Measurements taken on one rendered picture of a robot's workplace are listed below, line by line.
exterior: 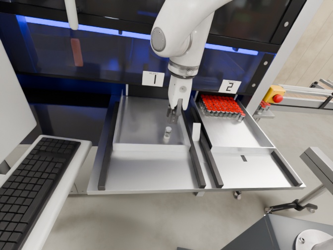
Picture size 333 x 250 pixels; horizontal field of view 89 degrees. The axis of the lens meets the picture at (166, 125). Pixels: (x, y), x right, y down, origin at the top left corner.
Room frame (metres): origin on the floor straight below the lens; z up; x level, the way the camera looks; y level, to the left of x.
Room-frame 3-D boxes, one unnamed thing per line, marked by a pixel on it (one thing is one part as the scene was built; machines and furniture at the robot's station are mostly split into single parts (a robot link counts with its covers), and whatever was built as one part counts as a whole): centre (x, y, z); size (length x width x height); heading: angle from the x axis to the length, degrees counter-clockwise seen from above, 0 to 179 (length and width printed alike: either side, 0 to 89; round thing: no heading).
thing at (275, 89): (0.81, -0.47, 1.00); 0.08 x 0.07 x 0.07; 14
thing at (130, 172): (0.52, -0.11, 0.87); 0.70 x 0.48 x 0.02; 104
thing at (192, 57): (0.47, -0.01, 1.24); 0.09 x 0.08 x 0.13; 144
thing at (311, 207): (0.81, -1.20, 0.07); 0.50 x 0.08 x 0.14; 104
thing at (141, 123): (0.55, 0.07, 0.90); 0.34 x 0.26 x 0.04; 14
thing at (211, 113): (0.67, -0.25, 0.90); 0.18 x 0.02 x 0.05; 104
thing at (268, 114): (0.85, -0.48, 0.87); 0.14 x 0.13 x 0.02; 14
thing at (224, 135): (0.63, -0.26, 0.90); 0.34 x 0.26 x 0.04; 14
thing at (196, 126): (0.45, -0.13, 0.91); 0.14 x 0.03 x 0.06; 15
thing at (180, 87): (0.47, -0.01, 1.10); 0.10 x 0.07 x 0.11; 14
